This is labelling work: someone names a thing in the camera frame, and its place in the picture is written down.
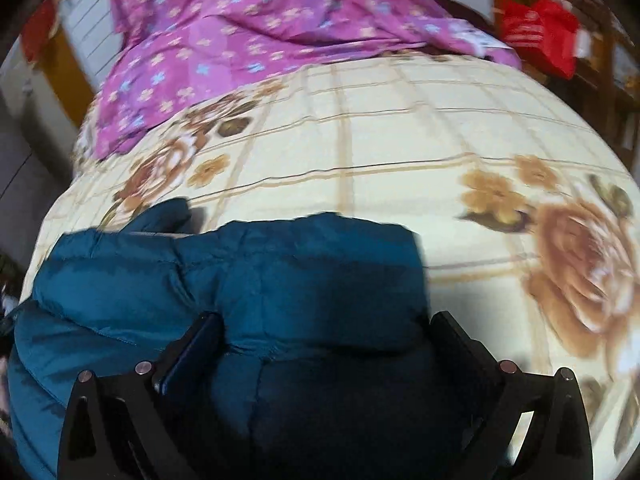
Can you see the wooden chair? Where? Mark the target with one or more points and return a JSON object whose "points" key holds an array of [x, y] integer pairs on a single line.
{"points": [[610, 108]]}

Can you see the teal puffer jacket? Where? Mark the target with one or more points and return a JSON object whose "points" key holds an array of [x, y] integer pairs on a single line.
{"points": [[325, 364]]}

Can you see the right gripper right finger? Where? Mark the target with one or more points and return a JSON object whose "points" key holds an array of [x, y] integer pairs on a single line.
{"points": [[503, 422]]}

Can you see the red shopping bag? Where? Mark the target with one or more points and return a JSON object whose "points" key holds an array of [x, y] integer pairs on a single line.
{"points": [[542, 34]]}

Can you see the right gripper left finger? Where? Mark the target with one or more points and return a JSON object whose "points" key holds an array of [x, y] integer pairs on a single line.
{"points": [[133, 425]]}

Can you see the cream floral bed sheet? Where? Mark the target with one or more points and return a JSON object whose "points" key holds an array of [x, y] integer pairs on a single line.
{"points": [[528, 220]]}

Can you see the purple floral cloth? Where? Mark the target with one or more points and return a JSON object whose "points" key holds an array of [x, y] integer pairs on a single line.
{"points": [[177, 53]]}

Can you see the grey cabinet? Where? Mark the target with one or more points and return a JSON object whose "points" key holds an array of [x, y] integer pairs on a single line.
{"points": [[36, 140]]}

